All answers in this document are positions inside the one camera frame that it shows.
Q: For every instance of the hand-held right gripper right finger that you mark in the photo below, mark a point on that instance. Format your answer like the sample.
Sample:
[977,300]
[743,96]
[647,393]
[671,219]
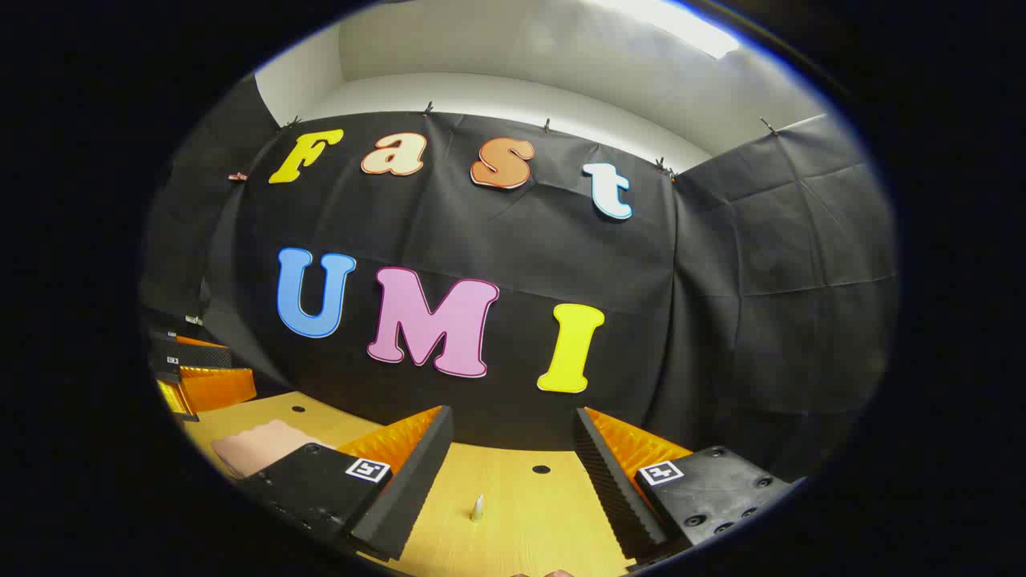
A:
[609,489]

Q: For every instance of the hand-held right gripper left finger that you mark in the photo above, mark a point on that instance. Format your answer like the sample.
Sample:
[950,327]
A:
[405,481]

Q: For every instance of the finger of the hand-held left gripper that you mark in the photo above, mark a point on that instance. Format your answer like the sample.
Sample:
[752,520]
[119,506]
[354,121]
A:
[192,357]
[216,389]

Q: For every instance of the pink suitcase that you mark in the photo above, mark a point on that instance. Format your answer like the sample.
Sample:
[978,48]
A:
[256,449]

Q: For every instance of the small white bottle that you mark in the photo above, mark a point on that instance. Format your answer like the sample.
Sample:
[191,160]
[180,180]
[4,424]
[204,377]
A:
[478,510]

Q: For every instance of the black backdrop cloth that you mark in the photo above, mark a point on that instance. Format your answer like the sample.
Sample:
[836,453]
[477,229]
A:
[721,320]

